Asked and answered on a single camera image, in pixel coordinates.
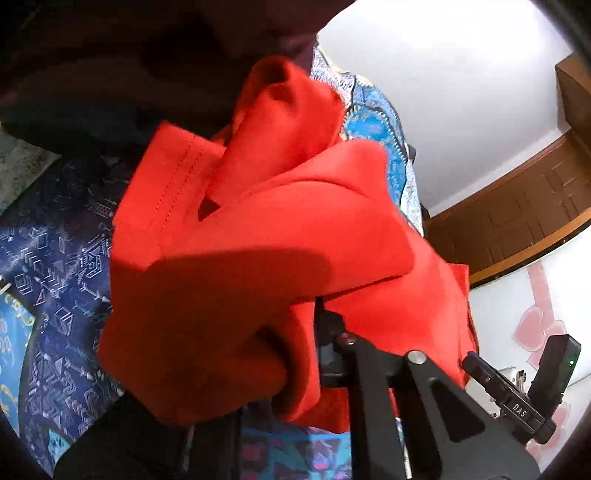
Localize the red zip jacket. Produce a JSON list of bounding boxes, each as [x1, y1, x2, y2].
[[98, 57, 477, 432]]

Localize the folded maroon garment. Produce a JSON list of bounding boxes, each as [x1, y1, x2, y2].
[[1, 1, 346, 156]]

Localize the blue patchwork quilt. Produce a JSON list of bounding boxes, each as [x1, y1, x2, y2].
[[1, 43, 423, 479]]

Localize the white heart sliding door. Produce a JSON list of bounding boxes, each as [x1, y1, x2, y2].
[[469, 231, 590, 470]]

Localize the wooden wardrobe frame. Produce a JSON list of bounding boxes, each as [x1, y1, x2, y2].
[[426, 54, 590, 286]]

